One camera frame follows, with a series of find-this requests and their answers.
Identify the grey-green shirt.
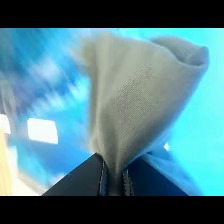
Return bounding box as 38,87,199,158
77,33,210,197

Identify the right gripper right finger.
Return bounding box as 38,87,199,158
121,155,190,197

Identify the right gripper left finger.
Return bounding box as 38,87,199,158
42,152,110,197

